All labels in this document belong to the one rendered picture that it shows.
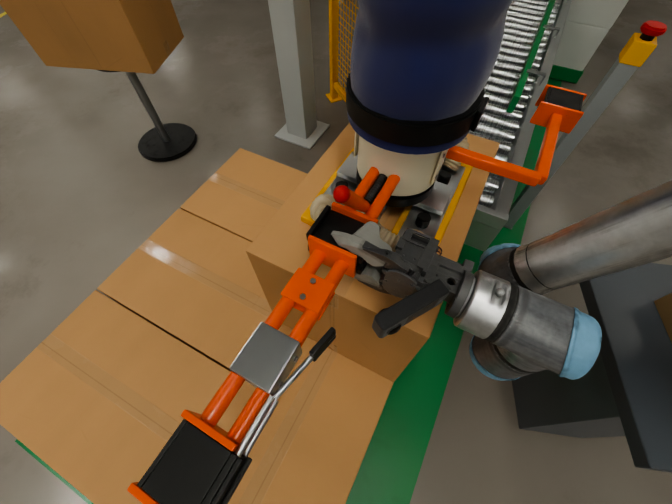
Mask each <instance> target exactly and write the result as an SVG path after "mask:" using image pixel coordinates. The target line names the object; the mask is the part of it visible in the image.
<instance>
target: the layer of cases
mask: <svg viewBox="0 0 672 504"><path fill-rule="evenodd" d="M306 175H307V173H304V172H302V171H299V170H296V169H294V168H291V167H289V166H286V165H283V164H281V163H278V162H276V161H273V160H270V159H268V158H265V157H263V156H260V155H257V154H255V153H252V152H249V151H247V150H244V149H242V148H240V149H239V150H238V151H237V152H236V153H235V154H234V155H233V156H232V157H231V158H230V159H229V160H228V161H227V162H226V163H225V164H223V165H222V166H221V167H220V168H219V169H218V170H217V171H216V172H215V173H214V174H213V175H212V176H211V177H210V178H209V179H208V180H207V181H206V182H205V183H204V184H203V185H202V186H201V187H200V188H199V189H198V190H197V191H196V192H195V193H194V194H193V195H192V196H191V197H190V198H189V199H188V200H187V201H186V202H185V203H184V204H183V205H182V206H181V207H180V208H181V209H177V210H176V211H175V212H174V213H173V214H172V215H171V216H170V217H169V218H168V219H167V220H166V221H165V222H164V223H163V224H162V225H161V226H160V227H159V228H158V229H157V230H156V231H155V232H154V233H153V234H152V235H151V236H150V237H149V238H148V239H147V240H146V241H145V242H144V243H143V244H142V245H141V246H140V247H139V248H138V249H137V250H136V251H135V252H134V253H132V254H131V255H130V256H129V257H128V258H127V259H126V260H125V261H124V262H123V263H122V264H121V265H120V266H119V267H118V268H117V269H116V270H115V271H114V272H113V273H112V274H111V275H110V276H109V277H108V278H107V279H106V280H105V281H104V282H103V283H102V284H101V285H100V286H99V287H98V288H97V289H98V290H99V291H101V292H102V293H104V294H105V295H107V296H108V297H110V298H111V299H110V298H108V297H107V296H105V295H103V294H102V293H100V292H99V291H97V290H95V291H94V292H93V293H92V294H91V295H90V296H89V297H87V298H86V299H85V300H84V301H83V302H82V303H81V304H80V305H79V306H78V307H77V308H76V309H75V310H74V311H73V312H72V313H71V314H70V315H69V316H68V317H67V318H66V319H65V320H64V321H63V322H62V323H61V324H60V325H59V326H58V327H57V328H56V329H55V330H54V331H53V332H52V333H51V334H50V335H49V336H48V337H47V338H46V339H45V340H44V341H42V342H41V343H40V344H39V345H38V346H37V347H36V348H35V349H34V350H33V351H32V352H31V353H30V354H29V355H28V356H27V357H26V358H25V359H24V360H23V361H22V362H21V363H20V364H19V365H18V366H17V367H16V368H15V369H14V370H13V371H12V372H11V373H10V374H9V375H8V376H7V377H6V378H5V379H4V380H3V381H2V382H1V383H0V425H1V426H3V427H4V428H5V429H6V430H7V431H9V432H10V433H11V434H12V435H13V436H14V437H16V438H17V439H18V440H19V441H20V442H22V443H23V444H24V445H25V446H26V447H27V448H29V449H30V450H31V451H32V452H33V453H35V454H36V455H37V456H38V457H39V458H40V459H42V460H43V461H44V462H45V463H46V464H48V465H49V466H50V467H51V468H52V469H53V470H55V471H56V472H57V473H58V474H59V475H61V476H62V477H63V478H64V479H65V480H66V481H68V482H69V483H70V484H71V485H72V486H74V487H75V488H76V489H77V490H78V491H79V492H81V493H82V494H83V495H84V496H85V497H87V498H88V499H89V500H90V501H91V502H92V503H94V504H142V503H141V502H140V501H139V500H138V499H136V498H135V497H134V496H133V495H132V494H130V493H129V492H128V491H127V489H128V487H129V486H130V484H131V483H133V482H139V481H140V480H141V478H142V477H143V476H144V474H145V473H146V471H147V470H148V468H149V467H150V466H151V464H152V463H153V461H154V460H155V459H156V457H157V456H158V454H159V453H160V452H161V450H162V449H163V447H164V446H165V444H166V443H167V442H168V440H169V439H170V437H171V436H172V435H173V433H174V432H175V430H176V429H177V428H178V426H179V425H180V423H181V422H182V420H183V419H184V418H183V417H181V413H182V412H183V411H184V410H185V409H186V410H190V411H193V412H196V413H199V414H202V413H203V411H204V410H205V408H206V407H207V405H208V404H209V402H210V401H211V399H212V398H213V397H214V395H215V394H216V392H217V391H218V389H219V388H220V386H221V385H222V383H223V382H224V381H225V379H226V378H227V376H228V375H229V373H230V372H231V370H230V369H229V368H230V366H231V364H232V363H233V361H234V360H235V358H236V357H237V356H238V354H239V353H240V351H241V350H242V348H243V347H244V346H245V344H246V343H247V341H248V340H249V338H250V337H251V335H252V334H253V333H254V331H255V330H256V328H257V327H258V325H259V324H260V323H261V322H265V321H266V319H267V318H268V316H269V315H270V314H271V312H272V310H271V308H270V306H269V303H268V301H267V299H266V297H265V294H264V292H263V290H262V287H261V285H260V283H259V280H258V278H257V276H256V274H255V271H254V269H253V267H252V264H251V262H250V260H249V257H248V255H247V253H246V250H247V248H248V247H249V246H250V245H251V243H252V242H253V241H254V240H255V238H256V237H257V236H258V235H259V234H260V232H261V231H262V230H263V229H264V227H265V226H266V225H267V224H268V222H269V221H270V220H271V219H272V217H273V216H274V215H275V214H276V213H277V211H278V210H279V209H280V208H281V206H282V205H283V204H284V203H285V201H286V200H287V199H288V198H289V196H290V195H291V194H292V193H293V192H294V190H295V189H296V188H297V187H298V185H299V184H300V183H301V182H302V180H303V179H304V178H305V177H306ZM112 299H113V300H114V301H113V300H112ZM393 383H394V382H392V381H390V380H388V379H386V378H384V377H383V376H381V375H379V374H377V373H375V372H373V371H371V370H369V369H367V368H365V367H364V366H362V365H360V364H358V363H356V362H354V361H352V360H350V359H348V358H347V357H345V356H343V355H341V354H339V353H337V352H335V351H333V350H331V349H329V348H328V347H327V348H326V350H325V351H324V352H323V353H322V354H321V355H320V356H319V358H318V359H317V360H316V361H315V362H313V361H312V362H311V363H310V364H309V365H308V366H307V367H306V368H305V369H304V371H303V372H302V373H301V374H300V375H299V376H298V377H297V378H296V379H295V381H294V382H293V383H292V384H291V385H290V386H289V387H288V388H287V389H286V391H285V392H284V393H283V394H282V395H281V396H280V397H279V398H278V399H277V400H278V401H279V402H278V404H277V406H276V408H275V409H274V411H273V413H272V414H271V416H270V418H269V420H268V421H267V423H266V425H265V427H264V428H263V430H262V432H261V433H260V435H259V437H258V439H257V440H256V442H255V444H254V446H253V447H252V449H251V451H250V452H249V454H248V457H250V458H251V459H252V462H251V464H250V465H249V467H248V469H247V471H246V472H245V474H244V476H243V478H242V480H241V481H240V483H239V485H238V487H237V488H236V490H235V492H234V494H233V495H232V497H231V499H230V501H229V502H228V504H346V501H347V499H348V496H349V494H350V491H351V488H352V486H353V483H354V481H355V478H356V476H357V473H358V471H359V468H360V466H361V463H362V461H363V458H364V456H365V453H366V451H367V448H368V446H369V443H370V441H371V438H372V436H373V433H374V431H375V428H376V426H377V423H378V421H379V418H380V416H381V413H382V411H383V408H384V406H385V403H386V401H387V398H388V396H389V393H390V391H391V388H392V386H393ZM255 389H256V387H254V386H253V385H251V384H249V383H248V382H246V381H245V382H244V383H243V385H242V386H241V388H240V389H239V391H238V392H237V394H236V395H235V397H234V398H233V400H232V401H231V403H230V405H229V406H228V408H227V409H226V411H225V412H224V414H223V415H222V417H221V418H220V420H219V421H218V423H217V424H216V425H218V426H219V427H220V428H222V429H223V430H225V431H226V432H229V431H230V429H231V427H232V426H233V424H234V423H235V421H236V420H237V418H238V416H239V415H240V413H241V412H242V410H243V408H244V407H245V405H246V404H247V402H248V400H249V399H250V397H251V396H252V394H253V392H254V391H255Z"/></svg>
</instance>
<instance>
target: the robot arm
mask: <svg viewBox="0 0 672 504"><path fill-rule="evenodd" d="M416 234H417V235H416ZM331 235H332V237H333V238H334V240H335V242H336V243H337V245H338V246H341V247H343V248H346V249H347V250H349V251H350V252H351V253H353V254H356V255H358V256H360V257H362V258H363V259H364V260H365V261H366V262H367V264H366V266H365V268H364V270H363V271H362V273H361V274H360V275H359V274H357V273H355V276H354V278H355V279H357V280H358V281H359V282H361V283H363V284H365V285H367V286H369V287H370V288H372V289H374V290H377V291H379V292H382V293H385V294H390V295H393V296H395V297H399V298H402V300H400V301H399V302H397V303H395V304H393V305H392V306H390V307H388V308H384V309H382V310H380V311H379V312H378V314H376V315H375V317H374V320H373V324H372V328H373V330H374V331H375V333H376V334H377V336H378V337H379V338H384V337H386V336H387V335H392V334H395V333H397V332H398V331H399V330H400V328H401V327H402V326H404V325H406V324H407V323H409V322H411V321H412V320H414V319H416V318H417V317H419V316H421V315H422V314H424V313H426V312H427V311H429V310H431V309H432V308H434V307H436V306H437V305H439V304H441V303H442V301H443V300H444V301H446V302H447V304H446V308H445V314H446V315H448V316H450V317H452V318H453V323H454V325H455V326H456V327H458V328H460V329H462V330H464V331H467V332H469V333H471V334H473V335H474V336H473V338H472V339H471V342H470V346H469V352H470V357H471V360H472V362H473V363H474V365H475V366H476V368H477V369H478V370H479V371H480V372H481V373H482V374H484V375H485V376H487V377H489V378H491V379H494V380H499V381H505V380H506V381H512V380H517V379H519V378H520V377H522V376H526V375H529V374H533V373H536V372H540V371H543V370H546V369H547V370H550V371H552V372H554V373H556V374H558V376H559V377H565V378H568V379H571V380H575V379H579V378H581V377H583V376H584V375H585V374H587V373H588V371H589V370H590V369H591V368H592V366H593V365H594V363H595V361H596V359H597V357H598V355H599V352H600V348H601V341H602V331H601V327H600V325H599V323H598V321H597V320H596V319H595V318H593V317H592V316H589V315H587V314H585V313H583V312H581V311H579V310H578V309H577V308H575V307H574V308H572V307H569V306H567V305H564V304H562V303H559V302H557V301H555V300H552V299H550V298H547V297H545V296H543V295H542V294H547V293H549V292H550V291H552V290H555V289H559V288H562V287H566V286H570V285H573V284H577V283H580V282H584V281H587V280H591V279H594V278H598V277H601V276H605V275H609V274H612V273H616V272H619V271H623V270H626V269H630V268H633V267H637V266H640V265H644V264H648V263H651V262H655V261H658V260H662V259H665V258H669V257H672V180H670V181H668V182H666V183H664V184H661V185H659V186H657V187H655V188H652V189H650V190H648V191H646V192H643V193H641V194H639V195H637V196H634V197H632V198H630V199H628V200H625V201H623V202H621V203H619V204H617V205H614V206H612V207H610V208H608V209H605V210H603V211H601V212H599V213H596V214H594V215H592V216H590V217H587V218H585V219H583V220H581V221H578V222H576V223H574V224H572V225H570V226H567V227H565V228H563V229H561V230H558V231H556V232H554V233H552V234H549V235H547V236H545V237H543V238H540V239H538V240H536V241H534V242H531V243H529V244H527V245H519V244H513V243H504V244H501V245H495V246H492V247H490V248H488V249H487V250H486V251H484V252H483V254H482V255H481V257H480V264H479V266H478V271H476V272H475V273H474V274H473V273H471V272H472V269H473V266H474V263H475V262H472V261H470V260H467V259H465V261H464V262H463V264H460V263H458V262H455V261H453V260H451V259H448V258H446V257H443V256H441V254H442V249H441V248H440V247H439V246H438V244H439V242H440V240H437V239H435V238H432V237H430V236H427V235H425V234H422V233H420V232H417V231H415V230H412V229H410V228H407V230H406V231H405V232H404V234H403V236H401V237H400V239H399V241H398V243H397V245H396V247H395V250H396V251H395V252H393V251H392V248H391V247H390V245H389V244H387V243H386V242H384V241H383V240H381V238H380V227H379V225H378V224H377V223H375V222H373V221H369V222H367V223H365V224H364V225H363V226H362V227H361V228H360V229H358V230H357V231H356V232H355V233H354V234H353V235H351V234H348V233H345V232H340V231H332V233H331ZM418 235H419V236H418ZM421 236H422V237H421ZM423 237H424V238H423ZM428 239H429V240H428ZM439 249H440V250H441V253H440V252H439V251H438V250H439ZM437 252H439V253H440V255H439V254H437Z"/></svg>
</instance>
